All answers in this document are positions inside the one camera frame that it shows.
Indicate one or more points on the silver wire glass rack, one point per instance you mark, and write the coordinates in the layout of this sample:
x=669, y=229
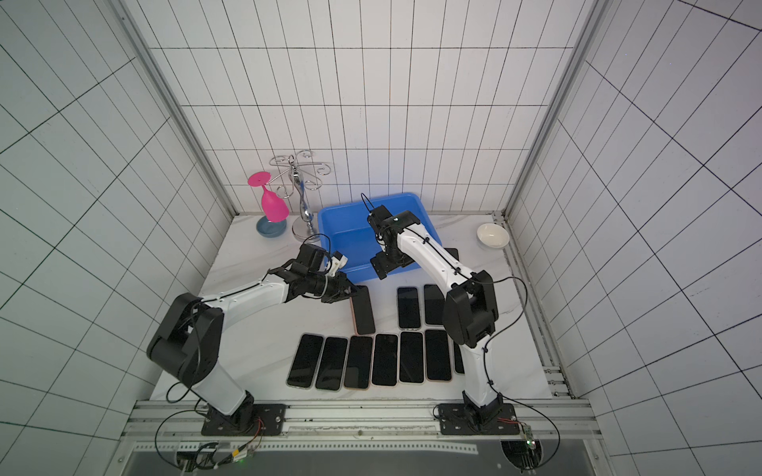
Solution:
x=300, y=174

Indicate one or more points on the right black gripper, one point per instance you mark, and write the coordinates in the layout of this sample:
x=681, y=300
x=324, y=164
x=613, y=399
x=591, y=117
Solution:
x=384, y=262

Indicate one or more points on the pale green cased phone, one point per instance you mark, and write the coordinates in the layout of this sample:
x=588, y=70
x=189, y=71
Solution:
x=330, y=372

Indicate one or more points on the left electronics board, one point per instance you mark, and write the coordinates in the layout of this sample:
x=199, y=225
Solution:
x=209, y=457

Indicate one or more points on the black phone stack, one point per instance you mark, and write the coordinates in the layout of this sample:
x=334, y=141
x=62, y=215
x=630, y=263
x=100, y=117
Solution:
x=408, y=305
x=434, y=303

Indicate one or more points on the blue plastic storage box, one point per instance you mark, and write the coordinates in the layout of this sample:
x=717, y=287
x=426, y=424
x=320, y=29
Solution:
x=345, y=229

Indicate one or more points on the right electronics board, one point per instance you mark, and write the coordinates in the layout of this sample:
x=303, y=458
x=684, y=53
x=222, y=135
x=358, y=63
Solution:
x=527, y=453

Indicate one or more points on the black phone stack top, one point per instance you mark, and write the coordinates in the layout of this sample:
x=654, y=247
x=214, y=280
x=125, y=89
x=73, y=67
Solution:
x=434, y=303

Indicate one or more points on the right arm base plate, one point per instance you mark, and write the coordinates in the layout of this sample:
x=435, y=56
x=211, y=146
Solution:
x=461, y=420

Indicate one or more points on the black phone row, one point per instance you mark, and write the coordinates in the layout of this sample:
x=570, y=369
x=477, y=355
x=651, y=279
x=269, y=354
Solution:
x=306, y=360

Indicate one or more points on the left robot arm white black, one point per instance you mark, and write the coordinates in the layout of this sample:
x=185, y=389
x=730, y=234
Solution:
x=187, y=342

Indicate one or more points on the pink wine glass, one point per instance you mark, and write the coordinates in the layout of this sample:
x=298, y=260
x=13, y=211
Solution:
x=274, y=207

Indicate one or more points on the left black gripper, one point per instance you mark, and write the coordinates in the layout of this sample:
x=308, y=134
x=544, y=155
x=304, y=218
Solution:
x=340, y=288

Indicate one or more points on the white bowl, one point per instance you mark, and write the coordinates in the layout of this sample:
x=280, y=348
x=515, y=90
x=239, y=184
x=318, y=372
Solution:
x=492, y=236

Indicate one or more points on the electronics board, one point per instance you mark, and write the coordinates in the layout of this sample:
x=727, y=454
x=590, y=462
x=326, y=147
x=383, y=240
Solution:
x=527, y=453
x=209, y=457

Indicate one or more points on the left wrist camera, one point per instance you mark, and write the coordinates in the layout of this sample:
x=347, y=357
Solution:
x=318, y=260

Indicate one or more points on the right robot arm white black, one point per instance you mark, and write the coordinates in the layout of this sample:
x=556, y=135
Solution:
x=470, y=302

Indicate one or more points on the black phone removed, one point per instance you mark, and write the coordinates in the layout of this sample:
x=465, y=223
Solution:
x=437, y=355
x=385, y=360
x=454, y=253
x=358, y=363
x=411, y=358

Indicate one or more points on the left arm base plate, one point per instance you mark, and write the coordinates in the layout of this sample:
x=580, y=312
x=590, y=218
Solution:
x=265, y=420

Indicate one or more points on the aluminium mounting rail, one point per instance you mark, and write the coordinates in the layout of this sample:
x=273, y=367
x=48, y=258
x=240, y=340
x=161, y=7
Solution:
x=352, y=425

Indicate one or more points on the blue grey saucer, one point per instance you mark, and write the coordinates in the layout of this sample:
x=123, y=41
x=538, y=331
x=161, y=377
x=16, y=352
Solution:
x=269, y=229

